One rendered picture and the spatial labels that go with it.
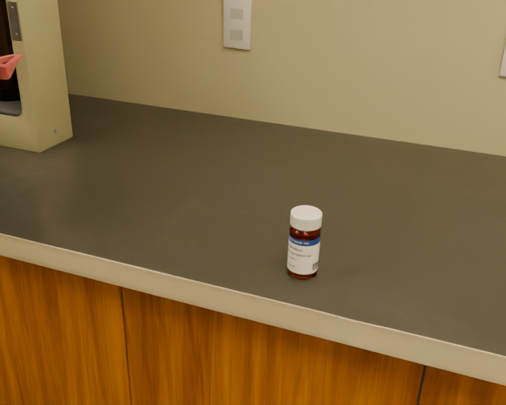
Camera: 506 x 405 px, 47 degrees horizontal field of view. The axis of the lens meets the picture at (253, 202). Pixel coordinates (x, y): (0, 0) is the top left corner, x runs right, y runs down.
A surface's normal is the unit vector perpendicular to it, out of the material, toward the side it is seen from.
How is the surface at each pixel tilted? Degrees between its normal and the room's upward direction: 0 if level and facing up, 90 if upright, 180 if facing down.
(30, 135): 90
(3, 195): 0
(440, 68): 90
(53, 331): 90
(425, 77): 90
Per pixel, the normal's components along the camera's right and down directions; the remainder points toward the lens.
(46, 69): 0.93, 0.18
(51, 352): -0.36, 0.40
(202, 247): 0.03, -0.90
